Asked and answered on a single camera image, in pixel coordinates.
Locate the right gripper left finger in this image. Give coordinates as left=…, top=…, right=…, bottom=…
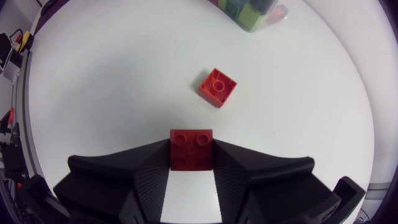
left=53, top=139, right=171, bottom=224

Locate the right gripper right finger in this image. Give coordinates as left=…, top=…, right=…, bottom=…
left=212, top=139, right=342, bottom=224

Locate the black toy brick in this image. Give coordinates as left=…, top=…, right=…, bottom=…
left=248, top=0, right=277, bottom=15

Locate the dark green toy brick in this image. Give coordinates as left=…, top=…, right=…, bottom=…
left=224, top=0, right=247, bottom=19

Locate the lime green toy brick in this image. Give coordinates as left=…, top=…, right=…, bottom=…
left=238, top=3, right=268, bottom=32

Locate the clear plastic container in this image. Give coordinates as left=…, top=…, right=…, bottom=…
left=207, top=0, right=290, bottom=34

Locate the red toy brick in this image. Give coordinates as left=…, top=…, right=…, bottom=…
left=169, top=129, right=214, bottom=172
left=266, top=4, right=289, bottom=25
left=198, top=68, right=238, bottom=109

